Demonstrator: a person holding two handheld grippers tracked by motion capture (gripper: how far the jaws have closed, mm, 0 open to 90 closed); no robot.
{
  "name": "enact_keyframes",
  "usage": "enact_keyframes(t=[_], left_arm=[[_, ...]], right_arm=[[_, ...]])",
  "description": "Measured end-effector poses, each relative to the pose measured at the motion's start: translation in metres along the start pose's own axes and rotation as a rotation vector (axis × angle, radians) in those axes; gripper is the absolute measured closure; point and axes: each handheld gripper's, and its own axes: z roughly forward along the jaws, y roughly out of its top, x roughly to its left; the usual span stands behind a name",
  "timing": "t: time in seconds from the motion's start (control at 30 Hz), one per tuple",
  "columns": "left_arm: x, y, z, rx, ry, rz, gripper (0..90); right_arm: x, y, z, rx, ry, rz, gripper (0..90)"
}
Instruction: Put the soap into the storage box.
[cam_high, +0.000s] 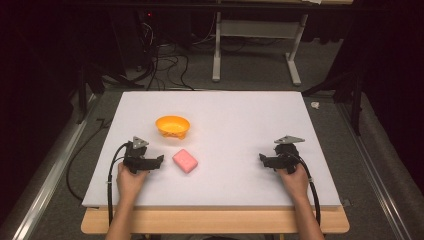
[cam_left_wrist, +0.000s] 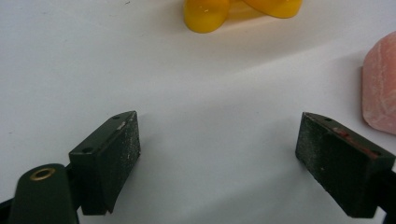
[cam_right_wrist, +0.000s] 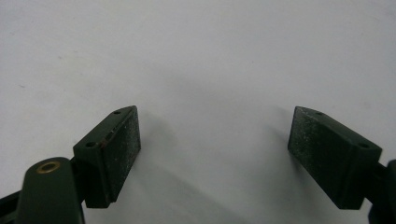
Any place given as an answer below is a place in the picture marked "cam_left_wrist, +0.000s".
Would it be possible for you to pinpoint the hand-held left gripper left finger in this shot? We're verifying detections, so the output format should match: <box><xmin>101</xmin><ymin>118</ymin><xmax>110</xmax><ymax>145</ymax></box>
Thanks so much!
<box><xmin>68</xmin><ymin>110</ymin><xmax>142</xmax><ymax>217</ymax></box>

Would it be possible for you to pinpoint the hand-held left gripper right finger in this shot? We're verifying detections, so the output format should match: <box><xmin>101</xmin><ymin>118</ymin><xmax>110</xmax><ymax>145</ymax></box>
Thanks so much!
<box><xmin>294</xmin><ymin>111</ymin><xmax>396</xmax><ymax>219</ymax></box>

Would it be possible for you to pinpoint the pink toy meat slice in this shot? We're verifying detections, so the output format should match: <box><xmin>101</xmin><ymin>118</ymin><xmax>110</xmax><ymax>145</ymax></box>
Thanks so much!
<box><xmin>361</xmin><ymin>31</ymin><xmax>396</xmax><ymax>136</ymax></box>

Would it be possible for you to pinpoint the yellow plastic toy fruit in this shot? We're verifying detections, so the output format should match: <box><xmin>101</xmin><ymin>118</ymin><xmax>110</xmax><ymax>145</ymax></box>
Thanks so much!
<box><xmin>182</xmin><ymin>0</ymin><xmax>304</xmax><ymax>35</ymax></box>

